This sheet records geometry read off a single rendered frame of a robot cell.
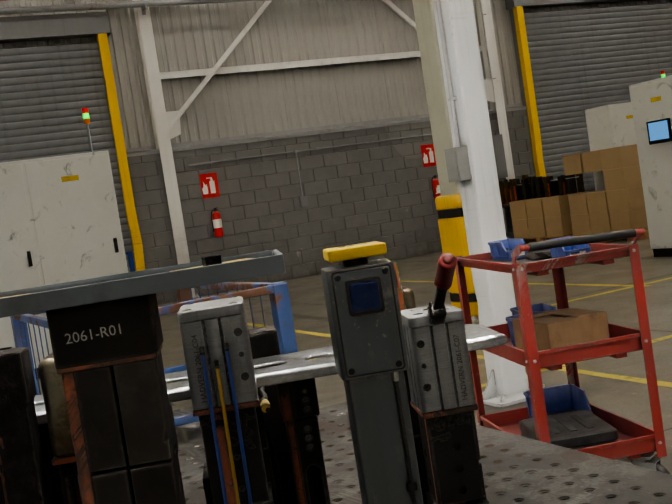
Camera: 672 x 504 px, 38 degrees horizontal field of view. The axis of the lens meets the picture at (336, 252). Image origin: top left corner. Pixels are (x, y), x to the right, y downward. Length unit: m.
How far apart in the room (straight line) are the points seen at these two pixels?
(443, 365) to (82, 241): 8.41
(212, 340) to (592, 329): 2.54
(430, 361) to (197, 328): 0.28
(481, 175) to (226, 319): 4.24
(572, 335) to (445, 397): 2.35
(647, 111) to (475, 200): 6.60
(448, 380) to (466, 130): 4.17
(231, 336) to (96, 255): 8.39
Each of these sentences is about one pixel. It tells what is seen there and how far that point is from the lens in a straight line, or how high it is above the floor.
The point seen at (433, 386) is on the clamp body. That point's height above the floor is 0.97.
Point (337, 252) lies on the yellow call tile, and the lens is 0.99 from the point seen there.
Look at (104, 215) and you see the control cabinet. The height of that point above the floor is 1.39.
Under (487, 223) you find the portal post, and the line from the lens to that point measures 5.31.
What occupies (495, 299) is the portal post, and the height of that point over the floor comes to 0.55.
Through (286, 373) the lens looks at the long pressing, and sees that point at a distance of 1.27.
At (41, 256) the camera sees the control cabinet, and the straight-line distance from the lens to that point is 9.42.
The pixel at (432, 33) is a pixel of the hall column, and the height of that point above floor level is 2.48.
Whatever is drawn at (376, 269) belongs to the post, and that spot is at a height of 1.13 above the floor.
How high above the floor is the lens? 1.21
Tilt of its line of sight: 3 degrees down
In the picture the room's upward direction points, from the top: 9 degrees counter-clockwise
